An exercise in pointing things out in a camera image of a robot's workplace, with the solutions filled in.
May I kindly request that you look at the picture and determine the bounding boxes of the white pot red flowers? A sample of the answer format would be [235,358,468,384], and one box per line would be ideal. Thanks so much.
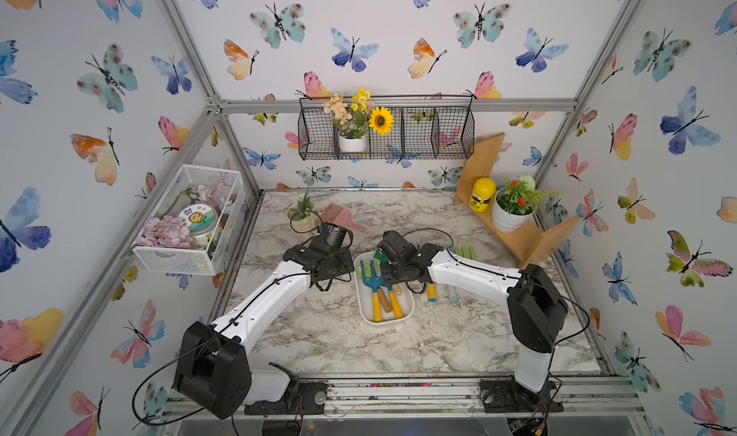
[492,174,543,234]

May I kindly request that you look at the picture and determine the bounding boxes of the purple artificial flowers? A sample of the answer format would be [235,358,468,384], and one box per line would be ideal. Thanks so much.
[134,215,193,249]

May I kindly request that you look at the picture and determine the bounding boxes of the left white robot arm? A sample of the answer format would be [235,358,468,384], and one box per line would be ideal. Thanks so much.
[174,223,354,420]

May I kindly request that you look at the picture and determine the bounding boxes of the white wire side basket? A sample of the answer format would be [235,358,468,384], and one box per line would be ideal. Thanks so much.
[132,165,245,276]

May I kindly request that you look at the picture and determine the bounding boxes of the black wire wall basket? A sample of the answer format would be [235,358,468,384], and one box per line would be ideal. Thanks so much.
[297,94,475,164]

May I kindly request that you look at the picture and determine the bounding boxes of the green rake wooden handle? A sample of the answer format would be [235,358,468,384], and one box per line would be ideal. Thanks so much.
[374,250,404,319]

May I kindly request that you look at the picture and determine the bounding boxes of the pink hand brush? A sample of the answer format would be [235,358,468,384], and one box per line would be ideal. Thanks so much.
[321,203,367,233]

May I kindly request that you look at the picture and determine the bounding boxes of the wooden corner shelf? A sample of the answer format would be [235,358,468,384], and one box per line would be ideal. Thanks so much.
[454,133,579,268]

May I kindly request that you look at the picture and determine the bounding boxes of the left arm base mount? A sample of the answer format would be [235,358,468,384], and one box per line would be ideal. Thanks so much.
[244,380,327,417]

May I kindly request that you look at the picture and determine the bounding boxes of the blue fork yellow handle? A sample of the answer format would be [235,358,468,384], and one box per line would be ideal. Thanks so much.
[360,261,383,323]

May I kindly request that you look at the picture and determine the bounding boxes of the light teal hand fork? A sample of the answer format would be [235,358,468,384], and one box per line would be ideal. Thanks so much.
[447,286,459,305]

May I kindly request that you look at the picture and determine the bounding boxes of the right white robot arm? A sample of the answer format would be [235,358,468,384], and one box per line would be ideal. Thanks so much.
[377,231,568,395]

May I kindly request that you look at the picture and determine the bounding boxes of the small succulent pot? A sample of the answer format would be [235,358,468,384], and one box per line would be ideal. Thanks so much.
[286,190,320,235]

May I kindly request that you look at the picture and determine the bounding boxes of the white pot with sunflower bouquet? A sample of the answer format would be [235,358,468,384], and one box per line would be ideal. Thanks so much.
[324,89,395,154]

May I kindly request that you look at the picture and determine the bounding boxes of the white storage box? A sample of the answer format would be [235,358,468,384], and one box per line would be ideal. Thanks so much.
[354,253,415,327]

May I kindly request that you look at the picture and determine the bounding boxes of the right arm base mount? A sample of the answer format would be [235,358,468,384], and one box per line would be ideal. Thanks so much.
[479,378,563,413]

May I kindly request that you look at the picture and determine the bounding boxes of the blue rake yellow handle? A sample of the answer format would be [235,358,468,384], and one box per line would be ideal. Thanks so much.
[427,284,438,303]

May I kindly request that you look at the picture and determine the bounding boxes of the round green tin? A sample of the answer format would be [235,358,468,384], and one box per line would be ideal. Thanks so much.
[178,203,217,236]

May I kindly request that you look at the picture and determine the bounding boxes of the yellow jar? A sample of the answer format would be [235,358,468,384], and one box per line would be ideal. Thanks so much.
[468,178,497,213]

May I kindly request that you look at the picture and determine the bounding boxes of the light green trowel wooden handle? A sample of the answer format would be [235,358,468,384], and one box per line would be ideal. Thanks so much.
[451,245,478,261]

